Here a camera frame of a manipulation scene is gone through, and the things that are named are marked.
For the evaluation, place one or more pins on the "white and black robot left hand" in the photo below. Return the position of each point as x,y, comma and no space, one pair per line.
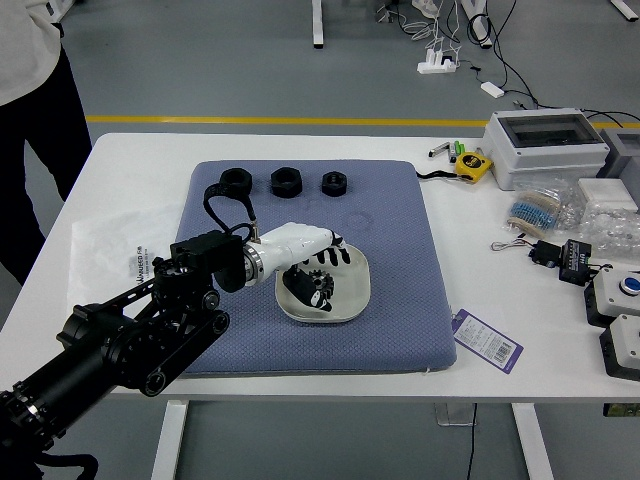
295,240

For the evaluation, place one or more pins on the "big black gear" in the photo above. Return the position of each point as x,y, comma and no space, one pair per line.
326,284

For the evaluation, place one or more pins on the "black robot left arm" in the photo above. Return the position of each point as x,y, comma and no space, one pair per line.
125,340

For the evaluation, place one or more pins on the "large black hex nut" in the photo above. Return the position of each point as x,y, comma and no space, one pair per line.
248,180
277,189

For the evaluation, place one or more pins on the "small black hex nut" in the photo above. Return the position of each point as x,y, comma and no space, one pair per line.
327,189

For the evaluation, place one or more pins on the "small white box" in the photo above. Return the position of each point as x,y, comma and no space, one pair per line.
602,192

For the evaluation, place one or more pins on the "white box with blue button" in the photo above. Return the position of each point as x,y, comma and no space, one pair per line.
612,295

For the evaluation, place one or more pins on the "grey box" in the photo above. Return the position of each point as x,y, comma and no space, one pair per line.
622,160

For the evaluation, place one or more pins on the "white and black box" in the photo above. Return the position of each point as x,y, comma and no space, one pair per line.
625,345

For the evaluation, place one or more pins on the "white square dish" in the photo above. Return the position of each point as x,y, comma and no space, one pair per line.
352,300

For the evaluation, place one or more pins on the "blue-grey quilted mat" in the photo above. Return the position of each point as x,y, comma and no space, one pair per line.
350,350

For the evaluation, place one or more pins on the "silver metal cylinder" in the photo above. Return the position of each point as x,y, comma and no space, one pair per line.
440,149

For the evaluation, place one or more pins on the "clear plastic bag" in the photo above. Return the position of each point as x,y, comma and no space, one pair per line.
100,250

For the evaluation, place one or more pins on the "purple tag card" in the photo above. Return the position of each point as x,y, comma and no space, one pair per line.
485,340

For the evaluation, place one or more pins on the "white background desk leg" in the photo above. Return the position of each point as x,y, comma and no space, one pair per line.
625,9
480,25
318,22

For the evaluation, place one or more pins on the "white power strip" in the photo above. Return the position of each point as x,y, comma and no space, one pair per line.
435,66

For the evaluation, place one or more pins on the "white table leg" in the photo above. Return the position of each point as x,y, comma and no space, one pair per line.
167,445
535,445

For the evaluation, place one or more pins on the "bag of blue resistors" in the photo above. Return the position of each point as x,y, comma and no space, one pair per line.
537,210

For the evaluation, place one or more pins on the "white power adapter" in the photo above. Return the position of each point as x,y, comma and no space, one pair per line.
492,90

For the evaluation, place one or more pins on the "small black servo module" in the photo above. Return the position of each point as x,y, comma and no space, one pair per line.
545,254

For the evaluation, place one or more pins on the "person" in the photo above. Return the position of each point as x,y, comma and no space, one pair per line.
30,150

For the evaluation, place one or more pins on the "black module with green lights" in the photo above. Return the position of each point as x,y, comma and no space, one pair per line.
575,262

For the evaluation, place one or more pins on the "clear bag of small parts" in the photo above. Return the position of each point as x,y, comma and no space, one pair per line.
607,227

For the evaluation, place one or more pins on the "desk height controller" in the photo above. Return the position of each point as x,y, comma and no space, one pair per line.
622,410

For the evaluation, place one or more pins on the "grey table foot bracket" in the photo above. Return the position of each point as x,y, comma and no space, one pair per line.
452,415

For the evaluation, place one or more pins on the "grey enclosure with clear lid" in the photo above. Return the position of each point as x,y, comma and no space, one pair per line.
545,165

